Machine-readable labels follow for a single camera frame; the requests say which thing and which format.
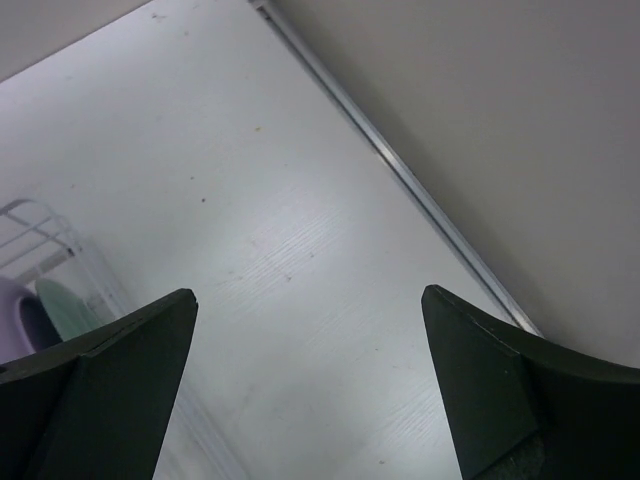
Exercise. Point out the white wire dish rack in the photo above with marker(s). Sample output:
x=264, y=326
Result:
x=37, y=242

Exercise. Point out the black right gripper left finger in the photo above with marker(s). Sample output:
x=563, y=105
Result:
x=98, y=406

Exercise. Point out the aluminium table edge rail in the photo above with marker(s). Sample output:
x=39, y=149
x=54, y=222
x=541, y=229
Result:
x=317, y=69

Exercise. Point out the purple plastic plate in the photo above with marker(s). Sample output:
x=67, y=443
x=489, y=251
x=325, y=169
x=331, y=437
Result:
x=25, y=325

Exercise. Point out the teal patterned plate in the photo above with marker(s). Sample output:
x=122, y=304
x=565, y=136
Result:
x=68, y=312

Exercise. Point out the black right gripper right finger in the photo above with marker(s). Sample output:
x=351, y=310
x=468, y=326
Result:
x=521, y=407

